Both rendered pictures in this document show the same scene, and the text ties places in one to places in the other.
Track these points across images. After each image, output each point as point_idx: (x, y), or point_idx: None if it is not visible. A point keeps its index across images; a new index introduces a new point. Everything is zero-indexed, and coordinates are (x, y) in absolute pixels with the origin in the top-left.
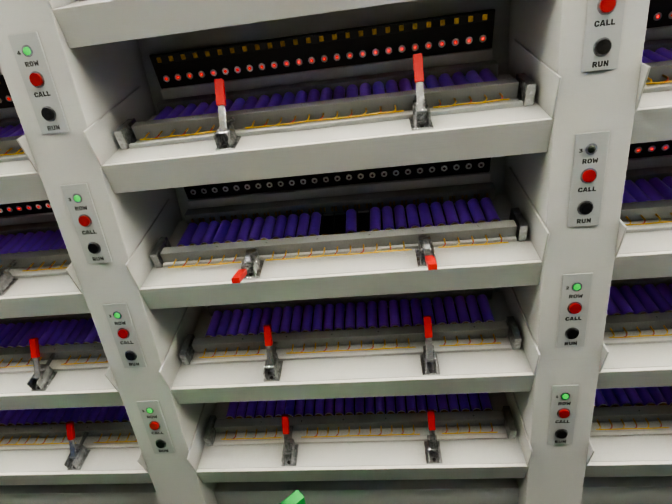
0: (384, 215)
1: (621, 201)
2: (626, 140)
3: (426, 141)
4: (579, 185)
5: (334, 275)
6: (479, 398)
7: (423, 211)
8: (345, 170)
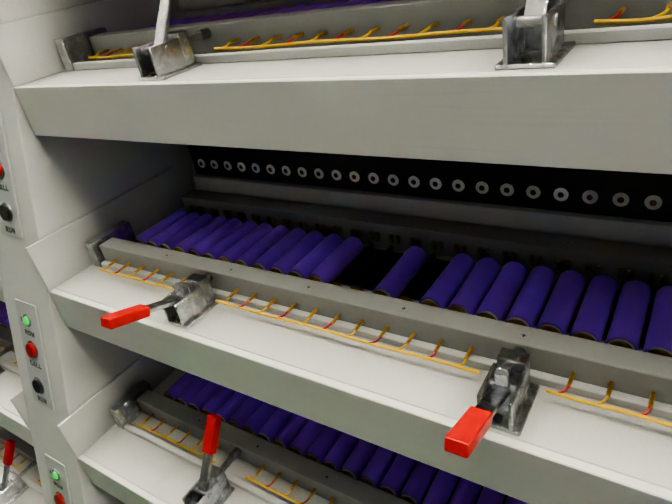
0: (469, 276)
1: None
2: None
3: (527, 102)
4: None
5: (296, 372)
6: None
7: (559, 290)
8: (340, 152)
